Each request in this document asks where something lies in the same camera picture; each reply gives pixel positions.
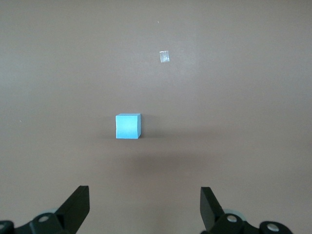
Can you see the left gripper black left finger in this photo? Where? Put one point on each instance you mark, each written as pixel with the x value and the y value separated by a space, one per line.
pixel 73 212

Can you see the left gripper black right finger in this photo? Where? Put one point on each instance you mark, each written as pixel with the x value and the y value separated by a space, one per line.
pixel 212 209

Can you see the blue cube block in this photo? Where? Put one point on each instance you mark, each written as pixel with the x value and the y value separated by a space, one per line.
pixel 126 126

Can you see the clear tape piece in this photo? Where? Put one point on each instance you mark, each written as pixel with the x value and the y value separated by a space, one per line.
pixel 164 56

